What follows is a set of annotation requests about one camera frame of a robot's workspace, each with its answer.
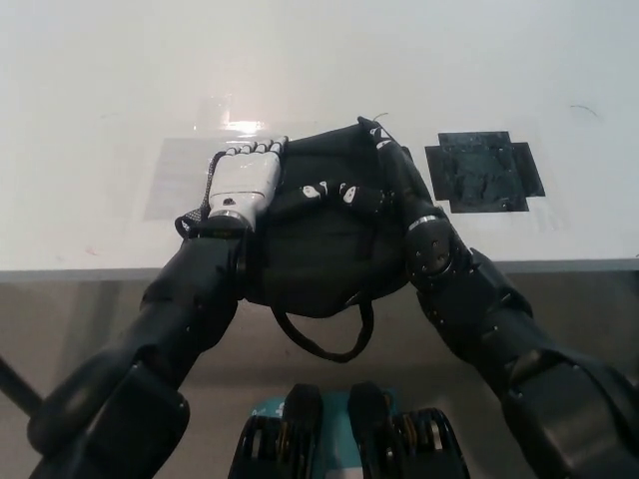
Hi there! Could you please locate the black soft travel bag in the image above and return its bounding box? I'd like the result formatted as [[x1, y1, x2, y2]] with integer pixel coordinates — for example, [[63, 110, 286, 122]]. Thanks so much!
[[174, 117, 435, 363]]

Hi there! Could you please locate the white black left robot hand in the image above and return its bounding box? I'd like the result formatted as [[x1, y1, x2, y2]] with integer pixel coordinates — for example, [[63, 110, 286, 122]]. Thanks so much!
[[205, 135, 290, 229]]

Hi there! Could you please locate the black metal table leg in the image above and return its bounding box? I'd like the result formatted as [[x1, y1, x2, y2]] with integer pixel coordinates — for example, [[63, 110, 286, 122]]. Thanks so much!
[[0, 355, 47, 421]]

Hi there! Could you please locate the robot legs and base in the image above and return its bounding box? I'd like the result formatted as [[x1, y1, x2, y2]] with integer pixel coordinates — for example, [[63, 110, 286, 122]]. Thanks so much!
[[234, 381, 473, 479]]

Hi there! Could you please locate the black tape patch on table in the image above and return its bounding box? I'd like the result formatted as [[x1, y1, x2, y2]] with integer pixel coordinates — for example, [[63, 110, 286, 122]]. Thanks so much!
[[423, 130, 547, 216]]

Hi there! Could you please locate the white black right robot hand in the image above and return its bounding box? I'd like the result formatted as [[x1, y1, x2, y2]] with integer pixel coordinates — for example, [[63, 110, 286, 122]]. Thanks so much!
[[298, 116, 446, 232]]

